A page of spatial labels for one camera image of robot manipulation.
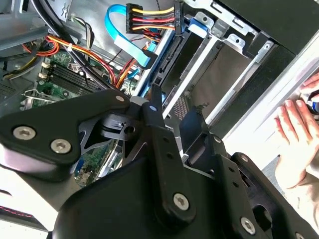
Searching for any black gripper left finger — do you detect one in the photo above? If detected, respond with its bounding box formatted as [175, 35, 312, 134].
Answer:
[0, 84, 197, 225]

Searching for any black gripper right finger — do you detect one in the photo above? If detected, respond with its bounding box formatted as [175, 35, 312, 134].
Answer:
[179, 102, 310, 239]

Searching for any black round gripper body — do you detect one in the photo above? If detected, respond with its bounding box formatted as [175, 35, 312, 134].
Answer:
[51, 153, 287, 239]

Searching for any round black tool blue ring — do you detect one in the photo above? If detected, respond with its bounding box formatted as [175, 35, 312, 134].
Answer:
[301, 90, 319, 115]

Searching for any red yellow power wire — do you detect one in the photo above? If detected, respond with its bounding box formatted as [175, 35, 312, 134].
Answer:
[125, 0, 185, 42]

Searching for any person's left hand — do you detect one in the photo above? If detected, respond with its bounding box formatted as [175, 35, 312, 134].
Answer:
[275, 99, 319, 189]

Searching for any person's right hand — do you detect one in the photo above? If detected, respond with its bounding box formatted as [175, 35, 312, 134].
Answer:
[300, 74, 319, 92]

